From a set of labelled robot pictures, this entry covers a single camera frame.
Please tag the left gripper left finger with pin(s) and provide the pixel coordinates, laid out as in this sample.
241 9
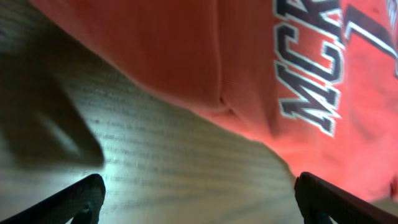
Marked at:
81 202

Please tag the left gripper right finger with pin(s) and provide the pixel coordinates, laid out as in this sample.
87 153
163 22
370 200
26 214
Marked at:
321 202

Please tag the red printed soccer t-shirt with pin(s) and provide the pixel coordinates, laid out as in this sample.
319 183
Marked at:
314 80

